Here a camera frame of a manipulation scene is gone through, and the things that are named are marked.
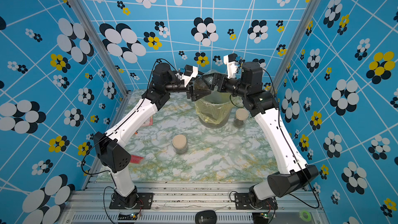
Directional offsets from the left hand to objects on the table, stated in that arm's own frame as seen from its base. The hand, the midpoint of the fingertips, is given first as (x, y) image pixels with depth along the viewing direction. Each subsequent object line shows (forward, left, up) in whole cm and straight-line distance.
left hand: (210, 82), depth 64 cm
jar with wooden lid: (-13, +15, -32) cm, 38 cm away
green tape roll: (-42, -44, -43) cm, 75 cm away
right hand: (+1, 0, +2) cm, 2 cm away
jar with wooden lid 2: (+6, -20, -31) cm, 37 cm away
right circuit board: (-43, -23, -44) cm, 66 cm away
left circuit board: (-43, +39, -46) cm, 73 cm away
